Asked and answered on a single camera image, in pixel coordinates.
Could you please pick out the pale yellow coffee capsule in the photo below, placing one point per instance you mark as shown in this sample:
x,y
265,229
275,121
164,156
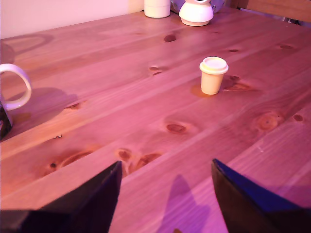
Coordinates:
x,y
212,80

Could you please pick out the white mug with cartoon print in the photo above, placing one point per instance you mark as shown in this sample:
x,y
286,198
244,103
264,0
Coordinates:
x,y
3,121

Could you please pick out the white insulated bottle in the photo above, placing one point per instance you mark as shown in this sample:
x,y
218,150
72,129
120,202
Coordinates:
x,y
156,8

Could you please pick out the small white round camera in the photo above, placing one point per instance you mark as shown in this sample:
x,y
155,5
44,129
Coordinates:
x,y
196,13

